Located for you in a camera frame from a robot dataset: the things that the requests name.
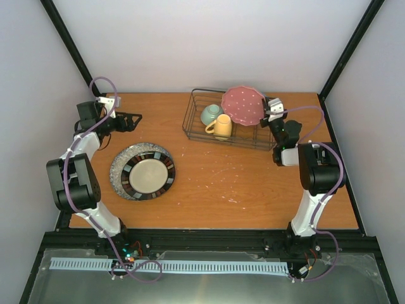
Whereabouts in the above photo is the pink plate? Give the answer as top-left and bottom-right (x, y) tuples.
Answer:
(221, 86), (265, 126)

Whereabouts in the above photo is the yellow mug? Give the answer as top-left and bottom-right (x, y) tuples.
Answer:
(205, 114), (232, 141)

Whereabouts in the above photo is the black rimmed cream plate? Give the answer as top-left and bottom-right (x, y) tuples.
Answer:
(120, 151), (176, 201)

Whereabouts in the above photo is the green ceramic bowl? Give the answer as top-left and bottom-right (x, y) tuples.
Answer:
(200, 104), (223, 126)

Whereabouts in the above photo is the black wire dish rack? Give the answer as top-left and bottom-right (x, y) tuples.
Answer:
(182, 88), (276, 151)

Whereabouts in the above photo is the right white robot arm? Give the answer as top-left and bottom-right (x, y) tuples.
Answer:
(260, 96), (346, 257)

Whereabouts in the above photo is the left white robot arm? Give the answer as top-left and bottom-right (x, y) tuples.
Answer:
(46, 98), (142, 255)

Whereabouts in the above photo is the grey speckled large plate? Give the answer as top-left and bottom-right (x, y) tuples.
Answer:
(109, 142), (174, 201)

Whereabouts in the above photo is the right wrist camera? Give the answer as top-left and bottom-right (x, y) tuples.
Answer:
(268, 98), (287, 119)

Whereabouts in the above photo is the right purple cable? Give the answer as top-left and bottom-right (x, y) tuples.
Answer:
(267, 106), (344, 282)

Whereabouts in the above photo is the purple cable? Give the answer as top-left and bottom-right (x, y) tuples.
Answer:
(63, 76), (163, 282)
(267, 106), (344, 282)

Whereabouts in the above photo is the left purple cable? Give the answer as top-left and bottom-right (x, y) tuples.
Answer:
(63, 76), (163, 282)

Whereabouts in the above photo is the left black frame post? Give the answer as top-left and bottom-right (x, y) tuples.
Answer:
(40, 0), (93, 86)

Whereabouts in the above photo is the black frame post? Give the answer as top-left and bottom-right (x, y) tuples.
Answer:
(318, 0), (385, 99)
(40, 0), (93, 86)

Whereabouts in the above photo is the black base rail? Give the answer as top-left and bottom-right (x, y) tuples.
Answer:
(40, 227), (377, 263)

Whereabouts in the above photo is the right black frame post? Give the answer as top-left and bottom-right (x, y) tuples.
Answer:
(318, 0), (385, 99)

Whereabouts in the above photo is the light blue cable duct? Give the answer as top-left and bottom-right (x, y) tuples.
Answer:
(49, 257), (289, 276)

